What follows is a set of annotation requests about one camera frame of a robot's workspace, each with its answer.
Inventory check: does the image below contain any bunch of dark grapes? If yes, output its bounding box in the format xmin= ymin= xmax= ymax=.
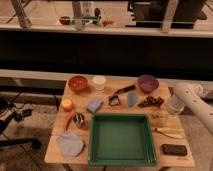
xmin=138 ymin=96 xmax=164 ymax=108

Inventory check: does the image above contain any green plastic tray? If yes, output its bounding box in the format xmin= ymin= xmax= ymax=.
xmin=88 ymin=114 xmax=157 ymax=167

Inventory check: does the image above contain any white cup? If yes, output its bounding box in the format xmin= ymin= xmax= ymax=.
xmin=92 ymin=75 xmax=106 ymax=91

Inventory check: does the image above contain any grey blue cloth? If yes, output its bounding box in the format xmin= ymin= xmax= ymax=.
xmin=56 ymin=132 xmax=84 ymax=160

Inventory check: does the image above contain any orange background object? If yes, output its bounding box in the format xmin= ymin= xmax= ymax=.
xmin=102 ymin=20 xmax=114 ymax=27

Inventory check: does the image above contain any purple bowl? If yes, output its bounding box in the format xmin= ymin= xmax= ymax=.
xmin=137 ymin=75 xmax=159 ymax=94

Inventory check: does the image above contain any light blue cup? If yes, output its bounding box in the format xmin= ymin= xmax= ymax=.
xmin=127 ymin=93 xmax=139 ymax=107

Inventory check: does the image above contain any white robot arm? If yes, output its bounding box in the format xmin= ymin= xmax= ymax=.
xmin=166 ymin=82 xmax=213 ymax=135

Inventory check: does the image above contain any wooden handled knife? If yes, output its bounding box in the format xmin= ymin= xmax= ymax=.
xmin=152 ymin=128 xmax=184 ymax=139

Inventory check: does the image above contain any dark red background bowl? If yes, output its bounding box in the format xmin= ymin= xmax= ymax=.
xmin=59 ymin=16 xmax=70 ymax=25

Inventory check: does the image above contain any metal striped cup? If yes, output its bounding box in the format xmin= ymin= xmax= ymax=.
xmin=73 ymin=113 xmax=85 ymax=128

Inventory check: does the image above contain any red chili pepper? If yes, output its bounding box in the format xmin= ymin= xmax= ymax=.
xmin=63 ymin=109 xmax=76 ymax=132

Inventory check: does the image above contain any black rectangular case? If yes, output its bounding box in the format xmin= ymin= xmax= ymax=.
xmin=162 ymin=144 xmax=188 ymax=156

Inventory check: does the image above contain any blue sponge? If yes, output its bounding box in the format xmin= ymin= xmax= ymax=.
xmin=87 ymin=97 xmax=103 ymax=113

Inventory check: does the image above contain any green background object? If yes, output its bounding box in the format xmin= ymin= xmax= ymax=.
xmin=82 ymin=16 xmax=100 ymax=25

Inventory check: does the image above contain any yellow orange fruit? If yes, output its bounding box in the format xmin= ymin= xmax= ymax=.
xmin=61 ymin=99 xmax=73 ymax=111

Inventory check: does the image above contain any wooden table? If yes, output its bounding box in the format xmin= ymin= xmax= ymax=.
xmin=45 ymin=78 xmax=195 ymax=169

